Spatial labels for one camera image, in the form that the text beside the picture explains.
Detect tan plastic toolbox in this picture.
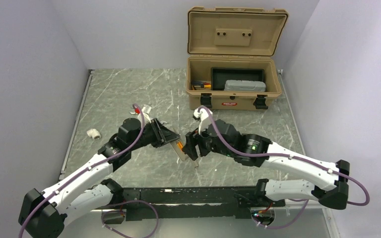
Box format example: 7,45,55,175
186,6,289,111

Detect black tray in toolbox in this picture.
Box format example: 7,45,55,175
211,67,266,91

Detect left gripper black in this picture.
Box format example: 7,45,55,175
129,118,180,151

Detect beige remote control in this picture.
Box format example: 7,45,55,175
172,139,189,161

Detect purple cable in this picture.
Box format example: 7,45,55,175
18,103,159,238
197,105,371,230

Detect white PVC elbow fitting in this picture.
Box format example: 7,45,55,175
86,128,101,140

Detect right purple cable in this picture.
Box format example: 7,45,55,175
197,105,371,230

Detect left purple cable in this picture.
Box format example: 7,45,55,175
18,103,159,238

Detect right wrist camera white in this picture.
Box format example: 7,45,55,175
193,107,212,134

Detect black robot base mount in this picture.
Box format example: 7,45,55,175
104,186,285,221

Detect yellow-handled tools in toolbox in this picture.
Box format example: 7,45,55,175
191,81,211,90

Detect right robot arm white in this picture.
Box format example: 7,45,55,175
182,119,350,210

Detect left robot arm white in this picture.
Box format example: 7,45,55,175
18,118,180,238

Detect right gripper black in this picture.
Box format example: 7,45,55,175
182,119,235,160

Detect grey plastic case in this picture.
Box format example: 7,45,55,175
224,80,266,92

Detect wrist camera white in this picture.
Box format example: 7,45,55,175
134,104,152,124
193,107,212,134

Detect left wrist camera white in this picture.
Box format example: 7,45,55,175
134,104,152,124

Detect aluminium frame rail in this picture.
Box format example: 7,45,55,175
41,185,331,211

